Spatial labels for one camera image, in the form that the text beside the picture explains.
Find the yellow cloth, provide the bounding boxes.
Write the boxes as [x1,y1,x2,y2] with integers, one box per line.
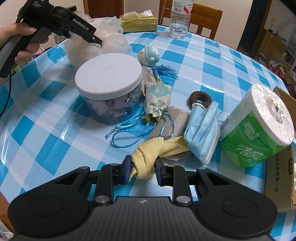
[130,137,191,179]

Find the light blue face mask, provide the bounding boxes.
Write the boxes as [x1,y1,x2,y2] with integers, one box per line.
[184,101,222,166]

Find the white mesh bath pouf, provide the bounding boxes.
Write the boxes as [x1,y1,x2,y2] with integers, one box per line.
[63,14,134,69]

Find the brown hair scrunchie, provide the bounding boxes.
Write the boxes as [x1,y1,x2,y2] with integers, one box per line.
[189,91,212,108]

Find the round blue doll head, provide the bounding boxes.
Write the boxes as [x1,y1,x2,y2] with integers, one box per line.
[137,46,160,65]

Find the person's left hand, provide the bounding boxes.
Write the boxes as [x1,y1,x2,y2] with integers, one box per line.
[1,23,49,68]

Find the brown wooden door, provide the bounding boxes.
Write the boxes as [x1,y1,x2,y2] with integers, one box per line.
[83,0,124,18]

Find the floral sachet with blue tassel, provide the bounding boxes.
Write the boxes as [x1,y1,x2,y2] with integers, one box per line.
[105,63,178,148]

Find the white lid plastic jar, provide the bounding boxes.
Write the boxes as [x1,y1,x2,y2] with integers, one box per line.
[75,53,142,125]

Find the yellow tissue pack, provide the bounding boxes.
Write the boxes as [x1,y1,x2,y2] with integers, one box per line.
[119,9,158,33]

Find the green wrapped toilet paper roll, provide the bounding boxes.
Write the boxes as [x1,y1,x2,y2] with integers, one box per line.
[219,84,295,168]

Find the open cardboard box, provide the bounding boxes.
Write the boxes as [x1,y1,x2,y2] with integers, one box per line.
[264,86,296,213]

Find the clear plastic water bottle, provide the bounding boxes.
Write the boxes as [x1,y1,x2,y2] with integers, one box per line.
[169,0,194,39]

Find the dark open doorway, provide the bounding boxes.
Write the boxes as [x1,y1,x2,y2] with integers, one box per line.
[237,0,272,58]

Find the open cardboard boxes on floor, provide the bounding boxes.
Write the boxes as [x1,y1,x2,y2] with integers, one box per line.
[265,59,296,98]

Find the far wooden chair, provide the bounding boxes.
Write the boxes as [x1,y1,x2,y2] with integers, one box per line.
[158,0,223,40]

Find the yellow wooden cabinet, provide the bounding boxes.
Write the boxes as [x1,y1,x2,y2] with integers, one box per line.
[256,31,287,61]

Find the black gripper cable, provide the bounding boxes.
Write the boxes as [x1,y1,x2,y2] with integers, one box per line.
[0,69,15,119]

